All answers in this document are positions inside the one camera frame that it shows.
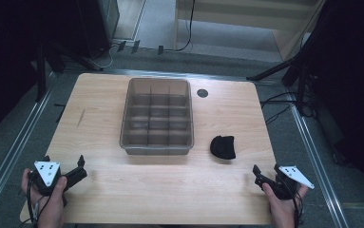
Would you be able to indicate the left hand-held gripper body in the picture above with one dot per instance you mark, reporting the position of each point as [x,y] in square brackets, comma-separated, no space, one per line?
[47,172]

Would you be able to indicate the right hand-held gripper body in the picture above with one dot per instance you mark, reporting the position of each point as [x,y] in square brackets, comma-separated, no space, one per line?
[293,177]

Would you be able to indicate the black sock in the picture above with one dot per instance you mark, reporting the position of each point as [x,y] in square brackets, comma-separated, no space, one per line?
[222,147]

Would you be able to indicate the clear divided plastic storage box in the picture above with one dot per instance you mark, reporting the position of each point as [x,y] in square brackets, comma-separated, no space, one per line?
[157,126]

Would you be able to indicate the person's right hand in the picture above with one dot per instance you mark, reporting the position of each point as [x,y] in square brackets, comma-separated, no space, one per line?
[282,212]

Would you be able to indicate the person's left hand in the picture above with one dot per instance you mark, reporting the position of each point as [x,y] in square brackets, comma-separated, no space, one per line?
[51,209]

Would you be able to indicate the black metal stand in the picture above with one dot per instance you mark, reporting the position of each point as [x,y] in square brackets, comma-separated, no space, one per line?
[41,72]

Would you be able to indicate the dark round table grommet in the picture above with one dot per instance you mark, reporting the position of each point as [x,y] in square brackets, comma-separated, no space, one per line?
[202,93]

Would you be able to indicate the dark curtain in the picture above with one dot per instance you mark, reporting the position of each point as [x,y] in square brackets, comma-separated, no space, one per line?
[5,63]
[354,79]

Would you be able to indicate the black tripod stand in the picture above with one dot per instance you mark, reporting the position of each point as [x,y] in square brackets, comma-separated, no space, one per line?
[300,63]

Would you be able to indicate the black cabinet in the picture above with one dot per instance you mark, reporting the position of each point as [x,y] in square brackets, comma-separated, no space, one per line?
[97,25]

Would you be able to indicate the light wooden furniture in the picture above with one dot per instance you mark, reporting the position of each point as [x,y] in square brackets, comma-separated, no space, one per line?
[233,12]

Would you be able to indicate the silver metal floor rail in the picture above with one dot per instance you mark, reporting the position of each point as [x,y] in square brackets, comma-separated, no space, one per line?
[11,155]
[170,74]
[316,164]

